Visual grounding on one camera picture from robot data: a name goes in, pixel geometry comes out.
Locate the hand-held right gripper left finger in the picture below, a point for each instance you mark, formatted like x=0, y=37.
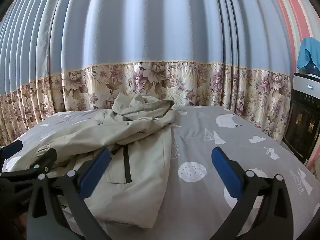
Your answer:
x=96, y=172

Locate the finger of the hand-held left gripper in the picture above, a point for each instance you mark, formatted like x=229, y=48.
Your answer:
x=43, y=161
x=11, y=149

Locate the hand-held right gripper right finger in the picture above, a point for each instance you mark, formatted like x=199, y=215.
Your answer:
x=226, y=176

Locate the beige hooded jacket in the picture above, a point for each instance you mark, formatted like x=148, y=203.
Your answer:
x=140, y=135

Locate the grey printed bed sheet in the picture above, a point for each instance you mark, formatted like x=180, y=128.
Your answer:
x=212, y=135

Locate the white and black water dispenser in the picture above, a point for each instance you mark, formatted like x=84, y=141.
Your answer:
x=300, y=120

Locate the blue water bottle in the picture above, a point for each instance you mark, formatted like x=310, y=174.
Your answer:
x=313, y=68

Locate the blue cloth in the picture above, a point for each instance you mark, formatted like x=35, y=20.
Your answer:
x=306, y=52

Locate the blue curtain with floral hem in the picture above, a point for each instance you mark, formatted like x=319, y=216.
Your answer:
x=150, y=30

